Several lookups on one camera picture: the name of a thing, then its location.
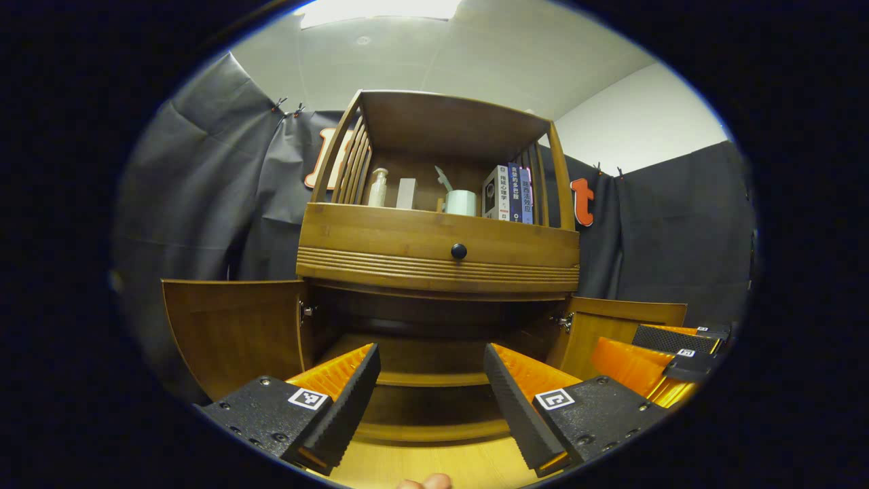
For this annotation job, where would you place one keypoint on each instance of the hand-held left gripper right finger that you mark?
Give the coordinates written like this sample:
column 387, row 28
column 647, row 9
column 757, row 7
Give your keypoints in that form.
column 519, row 414

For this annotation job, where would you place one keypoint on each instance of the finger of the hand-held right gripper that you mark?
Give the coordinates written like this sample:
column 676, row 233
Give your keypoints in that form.
column 672, row 339
column 631, row 367

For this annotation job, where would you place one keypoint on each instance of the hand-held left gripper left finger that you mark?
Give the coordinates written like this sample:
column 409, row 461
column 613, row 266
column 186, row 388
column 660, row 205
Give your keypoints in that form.
column 339, row 421

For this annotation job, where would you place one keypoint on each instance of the wooden shoe cabinet door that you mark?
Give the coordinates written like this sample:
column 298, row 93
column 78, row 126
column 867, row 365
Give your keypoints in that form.
column 231, row 333
column 611, row 316

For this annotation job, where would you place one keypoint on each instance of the wooden double-door shoe cabinet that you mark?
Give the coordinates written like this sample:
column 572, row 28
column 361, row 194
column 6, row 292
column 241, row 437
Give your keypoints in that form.
column 441, row 129

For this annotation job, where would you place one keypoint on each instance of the wooden cabinet drawer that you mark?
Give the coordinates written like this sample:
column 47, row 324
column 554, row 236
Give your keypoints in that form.
column 380, row 238

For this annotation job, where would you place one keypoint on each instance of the black round drawer knob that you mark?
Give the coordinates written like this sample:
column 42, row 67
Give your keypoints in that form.
column 459, row 251

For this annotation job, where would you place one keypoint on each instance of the light blue book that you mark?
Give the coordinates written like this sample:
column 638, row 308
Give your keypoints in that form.
column 527, row 195

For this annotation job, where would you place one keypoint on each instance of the pale green cup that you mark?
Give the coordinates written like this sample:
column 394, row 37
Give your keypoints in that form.
column 461, row 204

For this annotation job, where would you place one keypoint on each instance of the white pump bottle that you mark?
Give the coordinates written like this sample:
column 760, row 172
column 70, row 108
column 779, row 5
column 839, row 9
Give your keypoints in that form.
column 377, row 190

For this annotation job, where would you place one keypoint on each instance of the small white box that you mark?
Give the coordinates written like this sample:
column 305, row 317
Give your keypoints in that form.
column 406, row 194

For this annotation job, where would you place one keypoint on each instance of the pale green utensil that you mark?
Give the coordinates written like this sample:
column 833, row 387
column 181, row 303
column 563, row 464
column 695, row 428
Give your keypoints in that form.
column 443, row 178

